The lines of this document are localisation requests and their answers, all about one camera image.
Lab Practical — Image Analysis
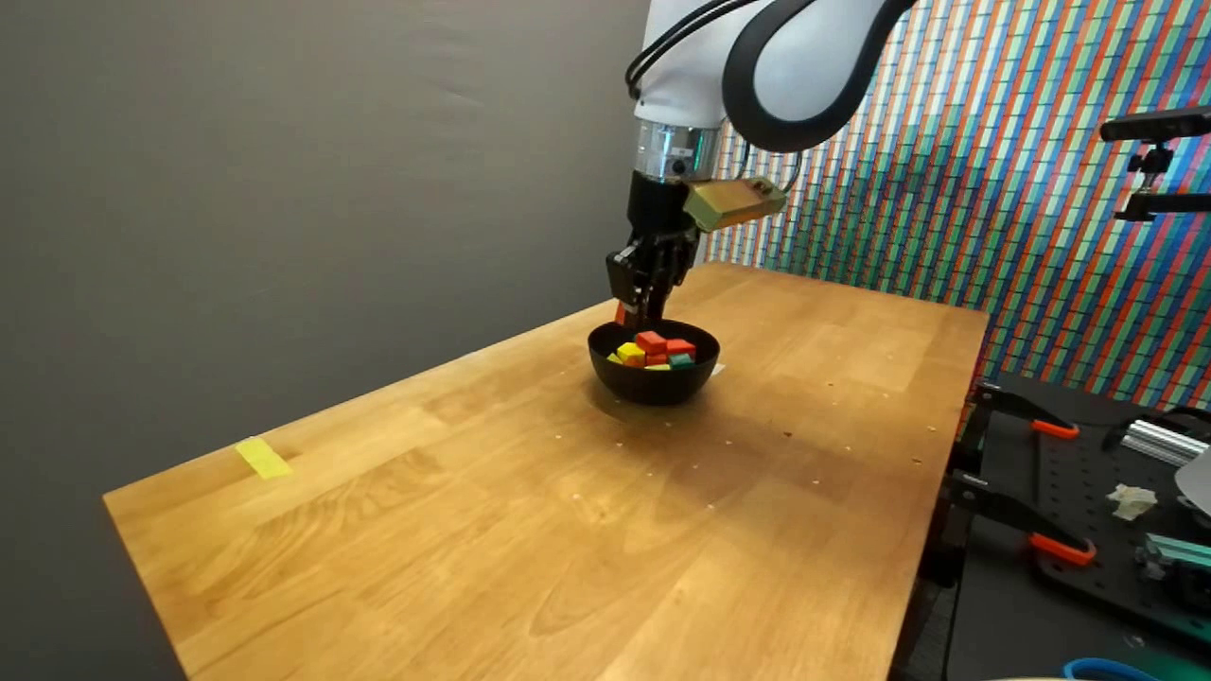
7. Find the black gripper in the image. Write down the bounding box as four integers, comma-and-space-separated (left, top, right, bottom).
605, 172, 695, 327

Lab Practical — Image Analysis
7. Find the large yellow cube block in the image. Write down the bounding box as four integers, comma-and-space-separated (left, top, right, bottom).
608, 340, 647, 361

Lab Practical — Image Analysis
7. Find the large red cube block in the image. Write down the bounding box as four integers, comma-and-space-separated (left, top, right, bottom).
667, 335, 695, 355

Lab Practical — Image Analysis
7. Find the red hexagonal block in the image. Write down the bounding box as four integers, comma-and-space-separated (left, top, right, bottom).
613, 302, 640, 326

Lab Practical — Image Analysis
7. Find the small red block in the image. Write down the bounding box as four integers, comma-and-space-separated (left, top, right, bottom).
632, 327, 667, 355

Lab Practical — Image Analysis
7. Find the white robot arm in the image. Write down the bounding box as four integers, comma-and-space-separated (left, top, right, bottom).
605, 0, 915, 326

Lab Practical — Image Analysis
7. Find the black bowl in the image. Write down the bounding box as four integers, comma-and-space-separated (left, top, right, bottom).
587, 322, 720, 404

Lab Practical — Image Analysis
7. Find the black clamp near table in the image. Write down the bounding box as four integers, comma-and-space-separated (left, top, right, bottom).
945, 472, 1097, 572

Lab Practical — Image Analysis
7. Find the yellow tape strip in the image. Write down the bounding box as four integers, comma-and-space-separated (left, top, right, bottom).
237, 437, 291, 480

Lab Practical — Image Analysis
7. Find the black perforated tool board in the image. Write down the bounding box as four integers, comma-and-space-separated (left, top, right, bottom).
903, 383, 1211, 681

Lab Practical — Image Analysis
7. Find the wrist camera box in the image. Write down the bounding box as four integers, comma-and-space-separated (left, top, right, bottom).
684, 179, 788, 232

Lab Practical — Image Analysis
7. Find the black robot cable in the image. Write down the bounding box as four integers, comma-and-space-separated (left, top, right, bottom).
623, 0, 759, 107

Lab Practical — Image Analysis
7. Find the black clamp with orange handle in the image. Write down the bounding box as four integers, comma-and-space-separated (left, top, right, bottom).
974, 383, 1084, 443

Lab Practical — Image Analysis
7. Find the camera stand arm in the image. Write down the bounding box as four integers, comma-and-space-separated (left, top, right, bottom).
1097, 107, 1211, 219

